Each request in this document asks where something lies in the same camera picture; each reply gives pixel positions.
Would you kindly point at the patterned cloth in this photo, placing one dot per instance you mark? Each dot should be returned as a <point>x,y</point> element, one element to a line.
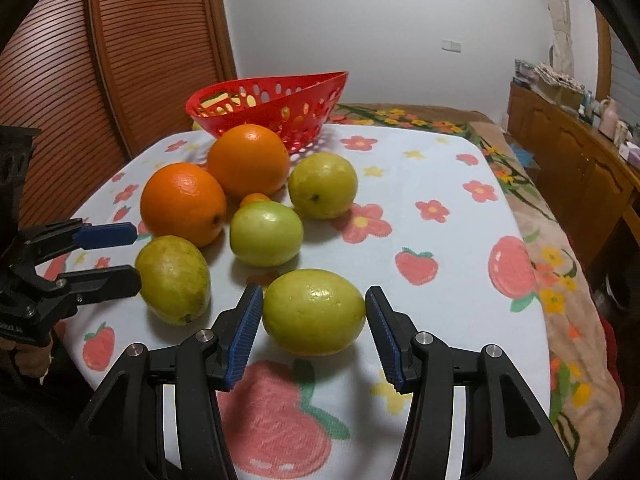
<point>552,74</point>

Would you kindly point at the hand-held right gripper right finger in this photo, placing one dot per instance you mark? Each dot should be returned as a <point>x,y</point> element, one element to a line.
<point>381,332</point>

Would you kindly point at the pink thermos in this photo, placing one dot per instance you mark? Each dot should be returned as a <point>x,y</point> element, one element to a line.
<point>610,120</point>

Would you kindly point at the red perforated plastic basket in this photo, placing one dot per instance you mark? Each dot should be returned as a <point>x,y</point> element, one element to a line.
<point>300,95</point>

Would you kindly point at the white wall switch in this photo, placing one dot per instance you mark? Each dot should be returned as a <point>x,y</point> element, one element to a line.
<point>451,45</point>

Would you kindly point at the wooden cabinet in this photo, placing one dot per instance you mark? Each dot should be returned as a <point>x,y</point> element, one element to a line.
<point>565,160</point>

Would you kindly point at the large orange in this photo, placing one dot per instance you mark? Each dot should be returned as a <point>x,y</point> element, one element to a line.
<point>182,205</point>
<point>248,160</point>

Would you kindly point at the beige curtain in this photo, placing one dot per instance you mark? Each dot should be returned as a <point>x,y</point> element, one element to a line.
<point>560,25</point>

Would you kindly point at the pink tissue box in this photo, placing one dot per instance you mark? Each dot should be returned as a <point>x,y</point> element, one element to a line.
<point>631,155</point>

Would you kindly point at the green lemon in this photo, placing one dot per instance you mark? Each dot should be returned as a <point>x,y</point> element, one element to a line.
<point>313,312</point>

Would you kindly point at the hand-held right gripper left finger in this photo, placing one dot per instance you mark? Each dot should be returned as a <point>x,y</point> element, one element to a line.
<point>242,340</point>

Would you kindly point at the grey window blind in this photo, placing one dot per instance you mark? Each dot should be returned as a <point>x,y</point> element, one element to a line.
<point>627,75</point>

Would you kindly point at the person's left hand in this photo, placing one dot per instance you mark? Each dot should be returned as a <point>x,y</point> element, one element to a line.
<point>30,360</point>

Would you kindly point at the small tangerine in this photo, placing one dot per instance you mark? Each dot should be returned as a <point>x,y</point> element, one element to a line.
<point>255,200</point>

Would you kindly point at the white fruit print towel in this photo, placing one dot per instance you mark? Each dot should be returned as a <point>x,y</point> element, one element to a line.
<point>440,260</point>

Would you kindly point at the cardboard box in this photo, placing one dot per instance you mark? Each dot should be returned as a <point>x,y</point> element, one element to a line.
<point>562,94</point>

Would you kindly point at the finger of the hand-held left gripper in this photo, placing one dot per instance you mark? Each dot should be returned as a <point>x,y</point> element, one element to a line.
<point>110,282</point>
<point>107,235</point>

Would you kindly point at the wooden louvered door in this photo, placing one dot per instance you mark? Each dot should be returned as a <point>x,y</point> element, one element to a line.
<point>60,85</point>

